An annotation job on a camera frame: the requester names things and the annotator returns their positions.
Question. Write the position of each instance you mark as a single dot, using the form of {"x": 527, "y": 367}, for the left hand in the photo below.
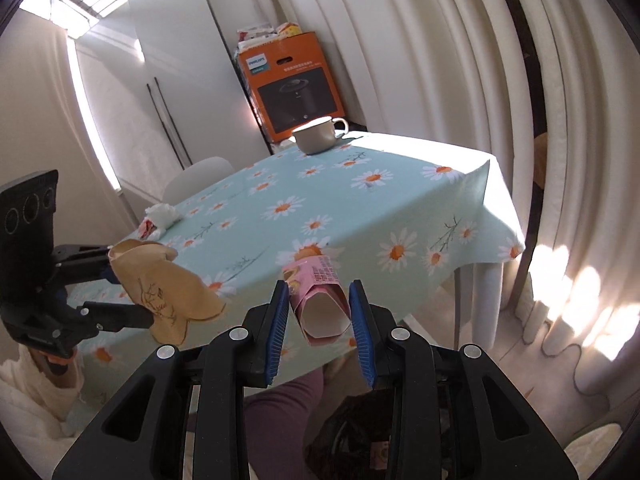
{"x": 60, "y": 372}

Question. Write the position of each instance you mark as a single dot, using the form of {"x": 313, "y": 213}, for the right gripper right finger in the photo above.
{"x": 455, "y": 415}

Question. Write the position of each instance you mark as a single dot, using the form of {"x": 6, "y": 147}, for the cream curtain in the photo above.
{"x": 493, "y": 75}

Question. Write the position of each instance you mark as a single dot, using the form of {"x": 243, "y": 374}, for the red crumpled wrapper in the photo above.
{"x": 146, "y": 228}

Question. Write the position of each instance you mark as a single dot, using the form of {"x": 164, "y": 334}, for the white chair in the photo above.
{"x": 196, "y": 178}

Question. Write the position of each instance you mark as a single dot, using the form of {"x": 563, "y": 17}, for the pink snack box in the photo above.
{"x": 317, "y": 299}

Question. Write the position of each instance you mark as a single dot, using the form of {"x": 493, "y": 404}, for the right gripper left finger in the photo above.
{"x": 180, "y": 403}

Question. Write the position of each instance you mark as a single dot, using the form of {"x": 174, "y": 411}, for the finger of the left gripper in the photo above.
{"x": 114, "y": 317}
{"x": 75, "y": 264}

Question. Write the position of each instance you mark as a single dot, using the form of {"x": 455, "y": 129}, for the daisy print blue tablecloth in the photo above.
{"x": 397, "y": 214}

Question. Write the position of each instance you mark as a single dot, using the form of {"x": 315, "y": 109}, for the purple trouser leg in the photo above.
{"x": 275, "y": 426}

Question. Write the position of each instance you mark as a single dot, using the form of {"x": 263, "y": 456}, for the white crumpled tissue ball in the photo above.
{"x": 162, "y": 216}

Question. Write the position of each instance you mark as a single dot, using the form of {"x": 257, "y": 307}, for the items atop orange box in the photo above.
{"x": 254, "y": 36}

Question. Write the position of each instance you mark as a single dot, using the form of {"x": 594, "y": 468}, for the brown paper bag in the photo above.
{"x": 175, "y": 296}

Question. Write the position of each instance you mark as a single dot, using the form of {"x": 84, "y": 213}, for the beige ceramic mug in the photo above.
{"x": 320, "y": 135}

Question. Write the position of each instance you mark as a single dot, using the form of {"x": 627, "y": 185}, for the white refrigerator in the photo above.
{"x": 164, "y": 93}

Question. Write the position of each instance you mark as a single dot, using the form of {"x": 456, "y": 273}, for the orange Philips appliance box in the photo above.
{"x": 290, "y": 83}

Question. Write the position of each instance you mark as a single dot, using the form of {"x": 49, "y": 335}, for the white table leg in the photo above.
{"x": 487, "y": 299}

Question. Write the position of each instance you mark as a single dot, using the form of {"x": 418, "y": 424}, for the cream quilted blanket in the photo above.
{"x": 34, "y": 412}

